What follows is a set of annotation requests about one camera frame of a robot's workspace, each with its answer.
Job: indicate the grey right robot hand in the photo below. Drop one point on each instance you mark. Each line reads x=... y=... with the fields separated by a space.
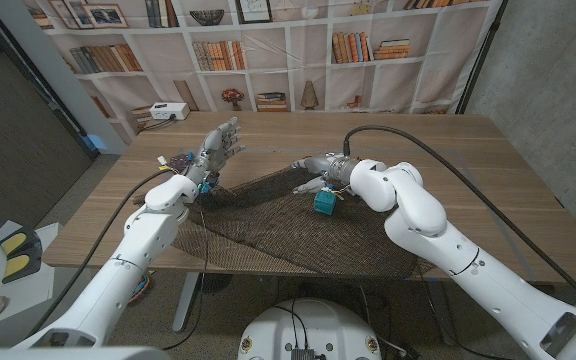
x=335 y=170

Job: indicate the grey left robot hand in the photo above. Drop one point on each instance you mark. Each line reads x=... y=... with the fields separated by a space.
x=213 y=150

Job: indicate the teal toy block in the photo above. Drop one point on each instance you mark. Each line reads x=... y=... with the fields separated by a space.
x=325 y=202

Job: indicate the black mesh netting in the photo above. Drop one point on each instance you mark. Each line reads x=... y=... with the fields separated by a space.
x=278 y=225

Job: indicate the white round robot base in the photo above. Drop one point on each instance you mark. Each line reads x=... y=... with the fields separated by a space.
x=310 y=327

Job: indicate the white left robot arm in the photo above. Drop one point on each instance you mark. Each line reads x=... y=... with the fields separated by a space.
x=128 y=260

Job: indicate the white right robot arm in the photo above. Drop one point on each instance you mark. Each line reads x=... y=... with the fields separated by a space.
x=443 y=240

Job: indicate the dark purple toy fruit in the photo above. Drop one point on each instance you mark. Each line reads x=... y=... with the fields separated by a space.
x=180 y=161

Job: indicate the colourful toy on floor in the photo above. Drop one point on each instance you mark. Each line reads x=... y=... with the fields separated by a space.
x=140 y=289

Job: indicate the white power strip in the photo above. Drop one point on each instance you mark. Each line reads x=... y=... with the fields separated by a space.
x=169 y=110

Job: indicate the printed bookshelf backdrop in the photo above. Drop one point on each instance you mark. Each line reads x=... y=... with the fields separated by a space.
x=288 y=70

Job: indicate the white table leg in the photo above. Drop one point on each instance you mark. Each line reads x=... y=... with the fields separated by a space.
x=185 y=302

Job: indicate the black backdrop stand pole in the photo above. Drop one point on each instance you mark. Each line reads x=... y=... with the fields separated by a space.
x=478 y=65

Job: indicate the black and yellow foot pedal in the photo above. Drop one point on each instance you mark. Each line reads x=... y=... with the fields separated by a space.
x=20 y=255

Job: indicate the white robot torso edge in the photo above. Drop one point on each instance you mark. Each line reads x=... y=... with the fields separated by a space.
x=68 y=354

